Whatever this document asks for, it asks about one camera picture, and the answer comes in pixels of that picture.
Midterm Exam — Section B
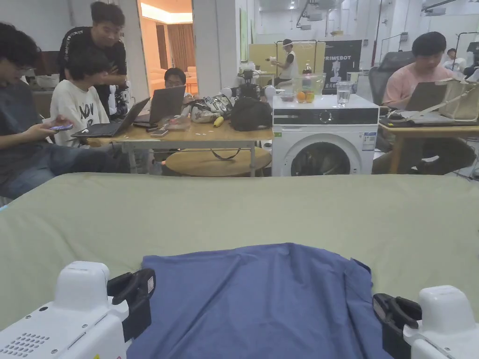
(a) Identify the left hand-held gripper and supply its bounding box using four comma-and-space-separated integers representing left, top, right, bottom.
0, 261, 157, 359

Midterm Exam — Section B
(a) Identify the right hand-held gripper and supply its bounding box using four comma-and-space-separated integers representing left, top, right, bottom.
372, 286, 479, 359

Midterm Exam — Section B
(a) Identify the blue shirt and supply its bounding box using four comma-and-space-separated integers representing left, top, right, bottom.
126, 243, 394, 359

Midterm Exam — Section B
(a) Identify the bed with pale green sheet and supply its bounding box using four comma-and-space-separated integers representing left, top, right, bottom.
0, 172, 479, 359

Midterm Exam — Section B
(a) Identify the round low wooden table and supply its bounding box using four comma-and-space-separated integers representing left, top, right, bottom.
164, 147, 272, 177

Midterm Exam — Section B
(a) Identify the wooden table with laptops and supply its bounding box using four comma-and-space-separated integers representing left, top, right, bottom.
70, 69, 275, 177

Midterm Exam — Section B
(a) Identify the white washing machine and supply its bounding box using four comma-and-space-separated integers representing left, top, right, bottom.
271, 65, 381, 177

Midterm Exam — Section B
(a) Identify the wooden desk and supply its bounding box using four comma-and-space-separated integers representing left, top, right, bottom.
377, 78, 479, 173

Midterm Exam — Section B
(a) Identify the grey office chair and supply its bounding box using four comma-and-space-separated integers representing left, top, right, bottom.
368, 51, 417, 107

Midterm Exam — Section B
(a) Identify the black banner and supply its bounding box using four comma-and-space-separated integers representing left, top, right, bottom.
323, 39, 363, 95

